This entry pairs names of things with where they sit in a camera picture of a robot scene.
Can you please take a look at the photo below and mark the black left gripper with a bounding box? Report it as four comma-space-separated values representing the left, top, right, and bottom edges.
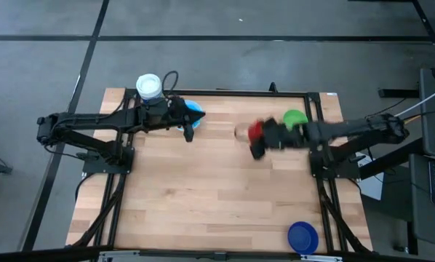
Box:
139, 96, 207, 143

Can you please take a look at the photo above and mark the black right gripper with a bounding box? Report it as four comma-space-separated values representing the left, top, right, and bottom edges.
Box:
252, 116, 309, 160

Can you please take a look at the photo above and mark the red bowl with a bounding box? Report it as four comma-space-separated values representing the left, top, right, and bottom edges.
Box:
247, 120, 265, 146

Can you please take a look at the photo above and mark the light blue bowl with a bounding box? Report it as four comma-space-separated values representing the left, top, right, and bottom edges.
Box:
176, 100, 204, 132

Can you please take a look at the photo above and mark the green bowl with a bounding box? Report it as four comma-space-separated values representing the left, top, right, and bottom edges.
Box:
282, 109, 309, 131

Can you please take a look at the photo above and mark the dark blue bowl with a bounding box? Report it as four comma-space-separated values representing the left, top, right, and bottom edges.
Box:
287, 221, 319, 255

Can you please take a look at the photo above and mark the Lysol wipes canister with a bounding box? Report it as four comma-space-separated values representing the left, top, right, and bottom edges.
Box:
135, 74, 164, 105

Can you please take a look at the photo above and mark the black diagonal desk bar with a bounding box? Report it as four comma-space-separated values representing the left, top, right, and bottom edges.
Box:
359, 138, 424, 180

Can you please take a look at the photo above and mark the black floor foot bar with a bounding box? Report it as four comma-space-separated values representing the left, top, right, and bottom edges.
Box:
378, 88, 420, 98

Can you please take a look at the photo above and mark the grey side desk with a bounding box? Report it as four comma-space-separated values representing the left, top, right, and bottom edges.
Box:
408, 67, 435, 252

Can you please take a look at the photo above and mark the black stand leg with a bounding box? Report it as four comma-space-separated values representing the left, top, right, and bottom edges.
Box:
412, 0, 435, 84

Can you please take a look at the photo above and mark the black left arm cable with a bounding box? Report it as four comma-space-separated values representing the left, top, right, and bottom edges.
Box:
161, 71, 180, 98

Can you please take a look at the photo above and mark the black aluminium table frame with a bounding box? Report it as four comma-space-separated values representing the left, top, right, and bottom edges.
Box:
71, 87, 373, 255

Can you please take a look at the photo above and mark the white cable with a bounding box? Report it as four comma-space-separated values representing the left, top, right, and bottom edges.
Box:
395, 84, 435, 118

